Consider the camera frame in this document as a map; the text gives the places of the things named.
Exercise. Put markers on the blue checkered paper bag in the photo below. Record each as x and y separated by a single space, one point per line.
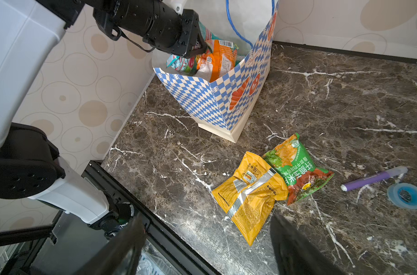
222 106

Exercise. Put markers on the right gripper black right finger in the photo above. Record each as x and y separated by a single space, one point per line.
294 254

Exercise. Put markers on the teal snack bag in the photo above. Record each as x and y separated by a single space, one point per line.
188 66

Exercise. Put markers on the purple marker pen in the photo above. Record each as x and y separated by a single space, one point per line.
374 178

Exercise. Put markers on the yellow snack bag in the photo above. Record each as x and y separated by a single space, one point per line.
248 197

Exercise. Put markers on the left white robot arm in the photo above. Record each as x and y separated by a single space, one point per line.
71 73

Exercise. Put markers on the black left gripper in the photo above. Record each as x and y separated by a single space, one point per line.
151 25

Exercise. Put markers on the orange Fox's candy bag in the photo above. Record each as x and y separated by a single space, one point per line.
218 60

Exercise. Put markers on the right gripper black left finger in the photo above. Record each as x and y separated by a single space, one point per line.
130 239

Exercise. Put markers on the green corn snack bag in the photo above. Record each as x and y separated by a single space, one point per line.
293 162

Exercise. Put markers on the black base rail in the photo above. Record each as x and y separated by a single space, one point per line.
57 184

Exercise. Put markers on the blue tape roll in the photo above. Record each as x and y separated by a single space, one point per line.
403 195

